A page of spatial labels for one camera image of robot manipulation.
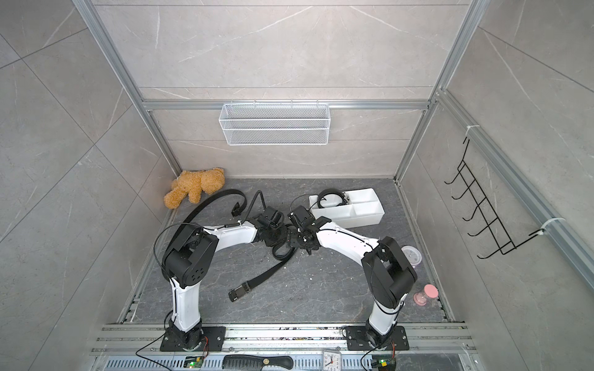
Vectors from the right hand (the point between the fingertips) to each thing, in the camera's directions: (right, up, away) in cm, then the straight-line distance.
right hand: (298, 242), depth 89 cm
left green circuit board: (-33, -34, -18) cm, 51 cm away
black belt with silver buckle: (+21, +18, +13) cm, 30 cm away
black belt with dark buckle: (-28, +12, +14) cm, 33 cm away
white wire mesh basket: (+4, +51, +11) cm, 52 cm away
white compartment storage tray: (+30, +13, +15) cm, 36 cm away
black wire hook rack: (+57, +8, -25) cm, 63 cm away
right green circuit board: (+27, -34, -18) cm, 48 cm away
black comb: (-14, -33, -19) cm, 41 cm away
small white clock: (+11, -32, -21) cm, 39 cm away
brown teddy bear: (-50, +24, +18) cm, 58 cm away
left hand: (-2, +1, +8) cm, 8 cm away
